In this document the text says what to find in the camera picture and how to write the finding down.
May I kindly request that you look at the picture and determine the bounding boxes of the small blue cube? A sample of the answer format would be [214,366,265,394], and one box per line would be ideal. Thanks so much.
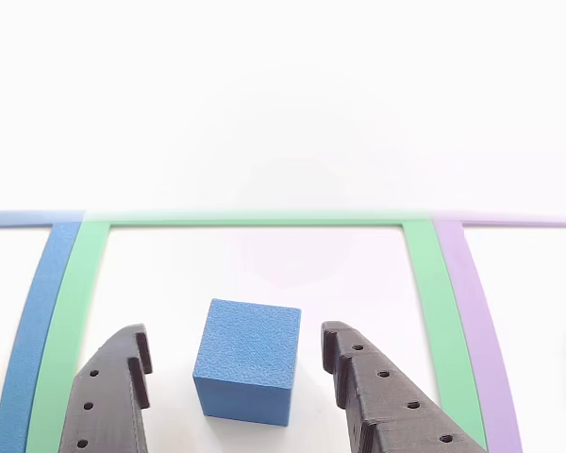
[191,297,303,428]

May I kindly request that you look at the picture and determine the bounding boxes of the green tape square frame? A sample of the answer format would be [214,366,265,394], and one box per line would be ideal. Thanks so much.
[25,211,490,453]

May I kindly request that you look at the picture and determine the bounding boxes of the blue tape square frame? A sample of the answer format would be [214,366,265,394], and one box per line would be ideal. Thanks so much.
[0,210,86,453]

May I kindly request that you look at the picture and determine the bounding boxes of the purple tape square frame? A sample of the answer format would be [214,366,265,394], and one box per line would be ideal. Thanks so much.
[431,214,566,453]

